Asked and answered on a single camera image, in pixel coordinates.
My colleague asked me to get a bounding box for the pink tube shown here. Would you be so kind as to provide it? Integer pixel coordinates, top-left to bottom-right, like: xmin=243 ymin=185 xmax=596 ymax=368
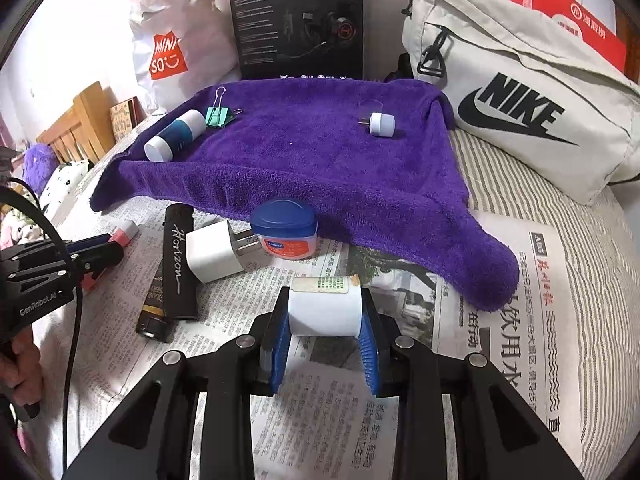
xmin=81 ymin=220 xmax=139 ymax=292

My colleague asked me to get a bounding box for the blue lid vaseline jar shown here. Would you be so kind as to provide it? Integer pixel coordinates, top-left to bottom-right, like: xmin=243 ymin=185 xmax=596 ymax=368
xmin=250 ymin=198 xmax=318 ymax=260

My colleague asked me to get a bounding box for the white wall charger plug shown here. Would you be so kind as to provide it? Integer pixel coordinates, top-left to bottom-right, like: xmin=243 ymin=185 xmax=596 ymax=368
xmin=186 ymin=220 xmax=260 ymax=284

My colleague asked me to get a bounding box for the black Horizon tube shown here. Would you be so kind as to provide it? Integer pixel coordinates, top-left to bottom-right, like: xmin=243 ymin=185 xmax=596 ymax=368
xmin=163 ymin=204 xmax=198 ymax=321

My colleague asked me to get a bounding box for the white USB lamp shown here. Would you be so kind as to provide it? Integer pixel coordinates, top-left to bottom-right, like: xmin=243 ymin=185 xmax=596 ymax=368
xmin=358 ymin=112 xmax=396 ymax=138

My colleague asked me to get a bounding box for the white blue stick tube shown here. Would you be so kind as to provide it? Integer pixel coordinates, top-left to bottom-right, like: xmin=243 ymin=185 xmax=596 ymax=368
xmin=143 ymin=110 xmax=206 ymax=162

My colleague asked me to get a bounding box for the green binder clip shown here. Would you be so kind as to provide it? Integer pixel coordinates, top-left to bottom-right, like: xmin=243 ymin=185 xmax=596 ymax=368
xmin=205 ymin=86 xmax=243 ymax=128

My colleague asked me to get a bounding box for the clear plastic cap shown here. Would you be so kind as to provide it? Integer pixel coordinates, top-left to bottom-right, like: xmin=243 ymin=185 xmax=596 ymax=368
xmin=358 ymin=99 xmax=384 ymax=120

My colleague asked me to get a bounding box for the black gold tube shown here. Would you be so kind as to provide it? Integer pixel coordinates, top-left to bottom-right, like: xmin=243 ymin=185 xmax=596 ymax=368
xmin=134 ymin=262 xmax=175 ymax=344

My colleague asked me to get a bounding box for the person's left hand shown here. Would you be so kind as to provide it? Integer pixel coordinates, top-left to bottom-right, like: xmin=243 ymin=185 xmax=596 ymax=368
xmin=1 ymin=326 xmax=43 ymax=406

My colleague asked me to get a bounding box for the polka dot pillow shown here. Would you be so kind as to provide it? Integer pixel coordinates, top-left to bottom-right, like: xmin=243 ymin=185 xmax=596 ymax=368
xmin=39 ymin=160 xmax=92 ymax=219

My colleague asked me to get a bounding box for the newspaper sheet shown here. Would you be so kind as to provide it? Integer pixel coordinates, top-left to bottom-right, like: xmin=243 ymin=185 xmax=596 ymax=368
xmin=32 ymin=197 xmax=582 ymax=479

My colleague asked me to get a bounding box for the purple plush toy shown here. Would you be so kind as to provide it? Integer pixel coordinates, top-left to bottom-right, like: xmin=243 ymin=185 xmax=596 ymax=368
xmin=23 ymin=143 xmax=60 ymax=196

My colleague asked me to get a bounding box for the wooden headboard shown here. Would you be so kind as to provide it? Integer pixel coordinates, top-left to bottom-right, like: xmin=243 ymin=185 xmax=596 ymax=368
xmin=36 ymin=81 xmax=115 ymax=164

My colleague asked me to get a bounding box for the purple towel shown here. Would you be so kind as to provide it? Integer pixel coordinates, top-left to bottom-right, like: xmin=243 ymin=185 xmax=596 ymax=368
xmin=90 ymin=78 xmax=520 ymax=311

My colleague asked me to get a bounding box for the patterned notebook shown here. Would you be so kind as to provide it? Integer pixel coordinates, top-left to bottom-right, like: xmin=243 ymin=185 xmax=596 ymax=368
xmin=110 ymin=96 xmax=145 ymax=142

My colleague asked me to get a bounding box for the white Miniso plastic bag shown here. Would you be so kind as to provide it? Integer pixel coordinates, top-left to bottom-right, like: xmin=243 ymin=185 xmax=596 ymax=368
xmin=129 ymin=0 xmax=238 ymax=114

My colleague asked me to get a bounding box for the white Nike bag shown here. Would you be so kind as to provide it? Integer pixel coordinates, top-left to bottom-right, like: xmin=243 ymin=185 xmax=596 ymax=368
xmin=402 ymin=0 xmax=639 ymax=204

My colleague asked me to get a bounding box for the black headset box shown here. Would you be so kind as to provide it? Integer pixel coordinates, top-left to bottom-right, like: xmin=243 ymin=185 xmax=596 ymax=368
xmin=230 ymin=0 xmax=364 ymax=79

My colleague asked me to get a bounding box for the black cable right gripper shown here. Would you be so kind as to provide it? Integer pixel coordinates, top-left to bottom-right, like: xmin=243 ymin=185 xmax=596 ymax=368
xmin=0 ymin=176 xmax=86 ymax=470

